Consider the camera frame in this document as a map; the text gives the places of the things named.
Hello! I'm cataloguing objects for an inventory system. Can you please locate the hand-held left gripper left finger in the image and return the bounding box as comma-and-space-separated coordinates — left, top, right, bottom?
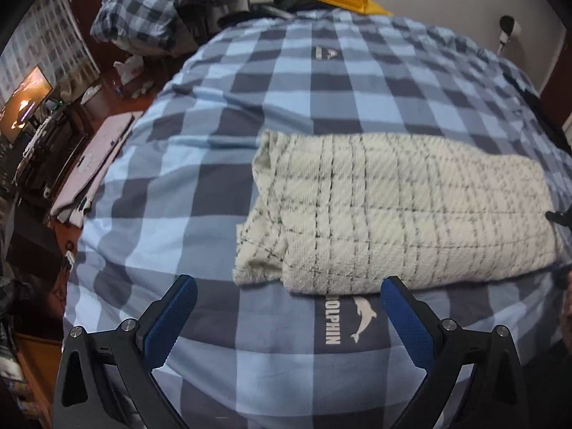
53, 274, 199, 429

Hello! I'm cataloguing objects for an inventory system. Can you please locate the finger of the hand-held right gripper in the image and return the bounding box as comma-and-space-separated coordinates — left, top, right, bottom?
546, 207, 572, 230

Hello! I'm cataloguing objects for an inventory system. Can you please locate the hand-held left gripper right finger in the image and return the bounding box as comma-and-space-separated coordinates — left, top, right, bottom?
380, 276, 524, 429

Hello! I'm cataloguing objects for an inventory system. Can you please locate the cream tweed checked jacket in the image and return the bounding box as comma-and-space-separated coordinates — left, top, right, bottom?
231, 129, 564, 296

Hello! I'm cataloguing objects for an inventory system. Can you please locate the pink flat box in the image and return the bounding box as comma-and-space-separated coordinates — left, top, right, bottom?
49, 113, 135, 228

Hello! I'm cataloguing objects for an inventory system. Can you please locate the blue grey checked bed blanket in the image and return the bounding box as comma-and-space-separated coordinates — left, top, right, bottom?
61, 11, 572, 429

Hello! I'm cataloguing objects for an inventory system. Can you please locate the white tissue pack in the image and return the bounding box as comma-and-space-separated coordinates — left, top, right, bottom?
113, 55, 144, 85

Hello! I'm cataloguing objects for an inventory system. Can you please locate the computer monitor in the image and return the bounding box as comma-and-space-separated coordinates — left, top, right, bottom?
0, 65, 54, 144

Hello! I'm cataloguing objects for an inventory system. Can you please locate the yellow cloth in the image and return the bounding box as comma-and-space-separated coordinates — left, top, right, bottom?
301, 0, 395, 17

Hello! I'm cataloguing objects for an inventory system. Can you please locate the checked duvet pile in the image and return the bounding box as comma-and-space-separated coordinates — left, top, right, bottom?
90, 0, 246, 58

